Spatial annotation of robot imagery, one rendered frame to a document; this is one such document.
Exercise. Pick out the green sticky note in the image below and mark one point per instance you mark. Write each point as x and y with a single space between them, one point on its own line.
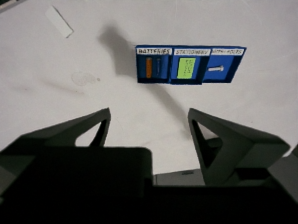
185 67

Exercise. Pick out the blue rack of labelled bins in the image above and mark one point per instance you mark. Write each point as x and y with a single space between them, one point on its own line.
227 56

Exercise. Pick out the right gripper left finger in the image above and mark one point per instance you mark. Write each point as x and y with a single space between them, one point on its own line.
66 133

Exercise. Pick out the grey metal bolt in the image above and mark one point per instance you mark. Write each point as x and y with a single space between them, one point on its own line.
220 68

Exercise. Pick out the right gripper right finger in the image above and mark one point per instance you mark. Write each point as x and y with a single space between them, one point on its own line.
243 147

